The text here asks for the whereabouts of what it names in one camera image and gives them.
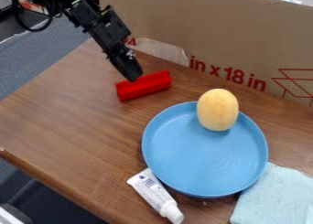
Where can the grey fabric panel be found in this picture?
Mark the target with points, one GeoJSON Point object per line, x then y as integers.
{"type": "Point", "coordinates": [30, 52]}

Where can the cardboard box wall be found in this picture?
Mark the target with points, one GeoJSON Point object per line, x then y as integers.
{"type": "Point", "coordinates": [255, 42]}

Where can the white cream tube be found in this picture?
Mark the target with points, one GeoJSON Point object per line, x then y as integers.
{"type": "Point", "coordinates": [152, 190]}

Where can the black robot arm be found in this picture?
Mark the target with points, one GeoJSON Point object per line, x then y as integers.
{"type": "Point", "coordinates": [81, 12]}

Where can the red rectangular block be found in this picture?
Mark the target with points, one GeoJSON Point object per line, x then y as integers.
{"type": "Point", "coordinates": [148, 84]}

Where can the yellow potato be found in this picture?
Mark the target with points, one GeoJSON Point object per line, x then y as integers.
{"type": "Point", "coordinates": [217, 109]}

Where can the blue round plate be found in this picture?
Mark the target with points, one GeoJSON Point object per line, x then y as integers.
{"type": "Point", "coordinates": [200, 162]}

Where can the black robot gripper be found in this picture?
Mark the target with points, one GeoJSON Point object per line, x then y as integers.
{"type": "Point", "coordinates": [109, 32]}

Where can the light blue towel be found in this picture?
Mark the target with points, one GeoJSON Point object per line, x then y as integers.
{"type": "Point", "coordinates": [280, 199]}

